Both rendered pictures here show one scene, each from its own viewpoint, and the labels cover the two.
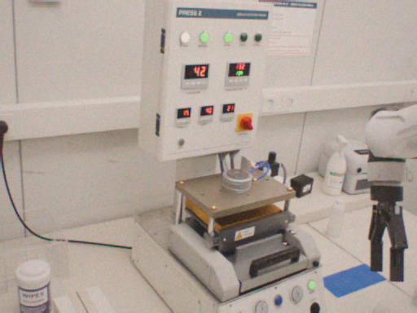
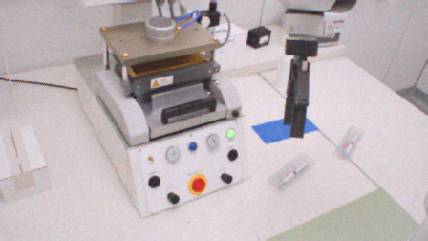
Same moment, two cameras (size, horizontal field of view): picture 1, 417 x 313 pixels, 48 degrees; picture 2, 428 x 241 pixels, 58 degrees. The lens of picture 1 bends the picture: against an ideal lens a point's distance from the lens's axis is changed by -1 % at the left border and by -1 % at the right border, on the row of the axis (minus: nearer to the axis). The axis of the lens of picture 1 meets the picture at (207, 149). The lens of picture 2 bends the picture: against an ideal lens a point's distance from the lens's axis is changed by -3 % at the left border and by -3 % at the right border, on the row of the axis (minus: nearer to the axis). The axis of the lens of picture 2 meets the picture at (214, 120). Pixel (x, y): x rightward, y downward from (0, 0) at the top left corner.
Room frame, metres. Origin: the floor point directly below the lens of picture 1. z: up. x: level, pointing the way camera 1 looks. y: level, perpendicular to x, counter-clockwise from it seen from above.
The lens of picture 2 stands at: (0.18, -0.26, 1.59)
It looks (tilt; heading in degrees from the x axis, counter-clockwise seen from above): 38 degrees down; 0
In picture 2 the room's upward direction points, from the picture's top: 8 degrees clockwise
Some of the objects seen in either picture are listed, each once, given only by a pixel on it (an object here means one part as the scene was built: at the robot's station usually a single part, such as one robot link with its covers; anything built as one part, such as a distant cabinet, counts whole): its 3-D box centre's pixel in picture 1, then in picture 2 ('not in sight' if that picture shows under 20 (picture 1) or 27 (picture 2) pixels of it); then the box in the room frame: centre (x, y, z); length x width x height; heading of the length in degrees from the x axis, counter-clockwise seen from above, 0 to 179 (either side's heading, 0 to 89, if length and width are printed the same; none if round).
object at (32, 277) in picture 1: (34, 289); not in sight; (0.98, 0.41, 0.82); 0.09 x 0.09 x 0.15
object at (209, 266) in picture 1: (202, 259); (120, 104); (1.00, -0.01, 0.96); 0.25 x 0.05 x 0.07; 36
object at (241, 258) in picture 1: (240, 240); (165, 87); (1.10, -0.11, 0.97); 0.30 x 0.22 x 0.08; 36
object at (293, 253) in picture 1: (275, 261); (189, 109); (0.98, -0.19, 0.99); 0.15 x 0.02 x 0.04; 126
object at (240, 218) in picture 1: (236, 200); (161, 49); (1.14, -0.09, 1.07); 0.22 x 0.17 x 0.10; 126
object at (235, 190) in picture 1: (234, 189); (160, 36); (1.17, -0.08, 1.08); 0.31 x 0.24 x 0.13; 126
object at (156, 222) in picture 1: (221, 239); (153, 85); (1.16, -0.07, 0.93); 0.46 x 0.35 x 0.01; 36
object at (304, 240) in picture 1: (285, 235); (213, 84); (1.15, -0.24, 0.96); 0.26 x 0.05 x 0.07; 36
